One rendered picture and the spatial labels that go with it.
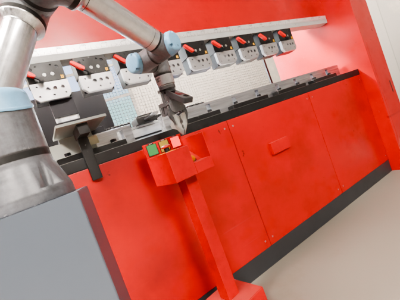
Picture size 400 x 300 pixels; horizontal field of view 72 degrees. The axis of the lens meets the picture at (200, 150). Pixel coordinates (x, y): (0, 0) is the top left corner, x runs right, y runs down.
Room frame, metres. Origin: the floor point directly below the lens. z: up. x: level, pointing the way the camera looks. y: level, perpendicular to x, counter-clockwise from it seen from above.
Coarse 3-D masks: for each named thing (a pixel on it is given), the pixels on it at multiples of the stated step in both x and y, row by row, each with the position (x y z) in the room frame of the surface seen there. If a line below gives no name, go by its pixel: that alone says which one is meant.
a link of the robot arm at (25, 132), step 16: (0, 96) 0.48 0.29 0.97; (16, 96) 0.50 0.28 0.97; (0, 112) 0.48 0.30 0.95; (16, 112) 0.49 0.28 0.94; (32, 112) 0.53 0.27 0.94; (0, 128) 0.47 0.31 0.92; (16, 128) 0.49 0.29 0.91; (32, 128) 0.51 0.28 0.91; (0, 144) 0.47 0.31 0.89; (16, 144) 0.48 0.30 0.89; (32, 144) 0.50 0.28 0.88
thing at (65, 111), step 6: (54, 102) 1.22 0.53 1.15; (60, 102) 1.23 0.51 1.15; (66, 102) 1.24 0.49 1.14; (72, 102) 1.26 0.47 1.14; (54, 108) 1.22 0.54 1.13; (60, 108) 1.23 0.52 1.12; (66, 108) 1.24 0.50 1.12; (72, 108) 1.25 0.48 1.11; (54, 114) 1.21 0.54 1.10; (60, 114) 1.22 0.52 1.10; (66, 114) 1.23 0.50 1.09; (72, 114) 1.25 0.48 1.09; (78, 114) 1.27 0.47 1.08; (60, 120) 1.23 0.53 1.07; (66, 120) 1.24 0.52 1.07
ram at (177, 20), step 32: (128, 0) 1.45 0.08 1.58; (160, 0) 1.54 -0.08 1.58; (192, 0) 1.65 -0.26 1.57; (224, 0) 1.78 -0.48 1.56; (256, 0) 1.92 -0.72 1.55; (288, 0) 2.10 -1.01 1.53; (64, 32) 1.27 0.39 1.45; (96, 32) 1.34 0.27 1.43; (224, 32) 1.73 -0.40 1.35; (256, 32) 1.87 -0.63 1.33; (64, 64) 1.29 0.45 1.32
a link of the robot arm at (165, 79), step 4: (160, 76) 1.11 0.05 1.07; (164, 76) 1.11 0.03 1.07; (168, 76) 1.12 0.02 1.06; (172, 76) 1.13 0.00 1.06; (156, 80) 1.12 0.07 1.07; (160, 80) 1.11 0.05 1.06; (164, 80) 1.11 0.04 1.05; (168, 80) 1.12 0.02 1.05; (172, 80) 1.13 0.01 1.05; (160, 84) 1.12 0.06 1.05; (164, 84) 1.11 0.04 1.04; (168, 84) 1.12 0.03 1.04
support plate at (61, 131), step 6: (102, 114) 1.04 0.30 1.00; (78, 120) 1.00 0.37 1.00; (84, 120) 1.01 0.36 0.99; (90, 120) 1.03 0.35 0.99; (96, 120) 1.07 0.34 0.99; (60, 126) 0.97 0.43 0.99; (66, 126) 0.98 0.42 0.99; (72, 126) 1.02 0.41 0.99; (90, 126) 1.15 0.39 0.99; (96, 126) 1.20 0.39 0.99; (54, 132) 1.03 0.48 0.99; (60, 132) 1.05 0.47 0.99; (66, 132) 1.09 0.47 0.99; (72, 132) 1.13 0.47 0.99; (54, 138) 1.12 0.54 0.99; (60, 138) 1.17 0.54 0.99
